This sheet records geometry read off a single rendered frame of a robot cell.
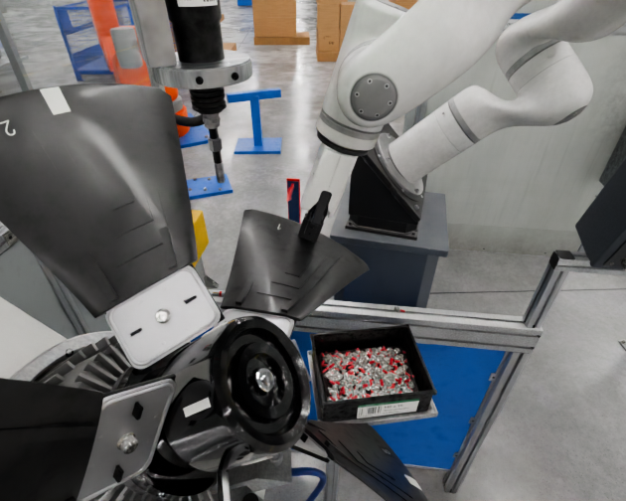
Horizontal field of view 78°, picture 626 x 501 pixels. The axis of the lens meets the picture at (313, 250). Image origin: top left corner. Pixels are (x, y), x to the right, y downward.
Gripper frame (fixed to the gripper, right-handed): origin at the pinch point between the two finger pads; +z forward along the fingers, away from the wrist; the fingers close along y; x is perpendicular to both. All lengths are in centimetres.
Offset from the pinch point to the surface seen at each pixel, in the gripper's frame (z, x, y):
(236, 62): -26.6, -10.6, 23.1
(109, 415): -6.0, -11.4, 38.6
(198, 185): 143, -82, -221
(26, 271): 51, -63, -15
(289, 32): 130, -124, -885
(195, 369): -6.0, -7.3, 33.5
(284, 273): 1.0, -2.0, 11.4
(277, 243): 2.1, -4.3, 3.9
